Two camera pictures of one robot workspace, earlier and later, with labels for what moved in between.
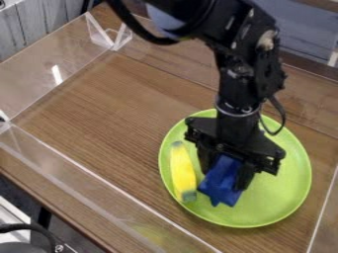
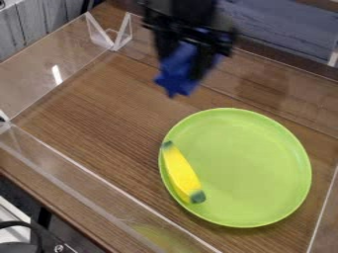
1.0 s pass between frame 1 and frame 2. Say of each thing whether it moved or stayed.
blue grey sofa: stayed
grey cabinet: stayed
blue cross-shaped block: moved
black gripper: moved
